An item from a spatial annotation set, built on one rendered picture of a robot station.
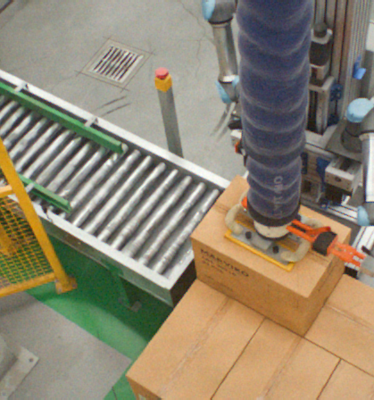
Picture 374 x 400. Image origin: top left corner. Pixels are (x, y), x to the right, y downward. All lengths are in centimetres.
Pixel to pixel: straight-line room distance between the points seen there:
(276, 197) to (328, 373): 95
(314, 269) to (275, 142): 80
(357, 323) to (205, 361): 73
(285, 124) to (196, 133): 239
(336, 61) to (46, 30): 299
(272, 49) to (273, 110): 28
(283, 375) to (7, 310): 177
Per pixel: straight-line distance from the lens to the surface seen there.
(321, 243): 308
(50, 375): 415
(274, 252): 317
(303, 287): 314
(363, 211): 280
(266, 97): 239
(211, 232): 328
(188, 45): 543
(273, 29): 219
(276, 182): 278
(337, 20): 320
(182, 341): 349
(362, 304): 357
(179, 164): 395
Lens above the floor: 373
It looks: 55 degrees down
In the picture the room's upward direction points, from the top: 10 degrees counter-clockwise
